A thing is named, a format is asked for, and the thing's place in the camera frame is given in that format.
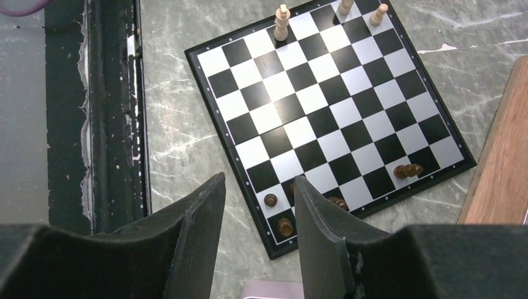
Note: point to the light wooden bishop piece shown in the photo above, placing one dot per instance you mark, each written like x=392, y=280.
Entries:
x=282, y=16

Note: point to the light wooden pawn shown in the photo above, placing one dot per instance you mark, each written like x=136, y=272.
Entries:
x=378, y=15
x=345, y=6

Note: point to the dark wooden bishop piece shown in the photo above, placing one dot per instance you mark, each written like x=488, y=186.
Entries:
x=407, y=171

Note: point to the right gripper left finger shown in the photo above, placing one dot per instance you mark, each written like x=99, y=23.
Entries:
x=169, y=254

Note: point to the white tray with dark pieces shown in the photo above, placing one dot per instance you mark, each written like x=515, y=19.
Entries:
x=272, y=289

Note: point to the wooden board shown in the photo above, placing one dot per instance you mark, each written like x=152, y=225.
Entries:
x=498, y=191

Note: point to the dark wooden knight piece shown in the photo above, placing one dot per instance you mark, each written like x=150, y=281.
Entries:
x=339, y=202

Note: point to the black and white chessboard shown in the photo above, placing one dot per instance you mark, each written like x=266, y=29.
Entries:
x=340, y=102

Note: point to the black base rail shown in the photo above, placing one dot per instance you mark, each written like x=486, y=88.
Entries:
x=97, y=155

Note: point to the dark wooden rook piece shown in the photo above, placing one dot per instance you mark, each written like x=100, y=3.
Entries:
x=285, y=227

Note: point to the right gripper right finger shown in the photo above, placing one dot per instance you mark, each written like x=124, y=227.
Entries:
x=342, y=256

